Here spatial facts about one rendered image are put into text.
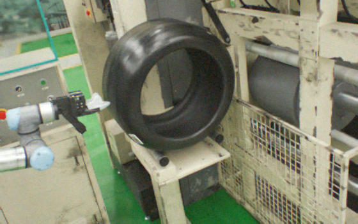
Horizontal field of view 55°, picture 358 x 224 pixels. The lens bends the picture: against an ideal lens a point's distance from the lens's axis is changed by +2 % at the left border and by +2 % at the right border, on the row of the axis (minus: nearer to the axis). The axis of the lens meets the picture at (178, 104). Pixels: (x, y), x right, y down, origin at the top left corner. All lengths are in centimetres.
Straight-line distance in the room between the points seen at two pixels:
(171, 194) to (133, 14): 105
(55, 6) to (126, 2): 864
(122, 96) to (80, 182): 96
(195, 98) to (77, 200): 97
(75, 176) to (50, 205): 21
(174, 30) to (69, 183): 118
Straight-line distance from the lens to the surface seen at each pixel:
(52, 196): 217
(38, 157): 123
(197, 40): 136
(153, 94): 175
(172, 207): 214
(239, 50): 188
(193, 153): 167
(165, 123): 170
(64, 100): 134
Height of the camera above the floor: 173
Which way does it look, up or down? 25 degrees down
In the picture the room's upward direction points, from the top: 10 degrees counter-clockwise
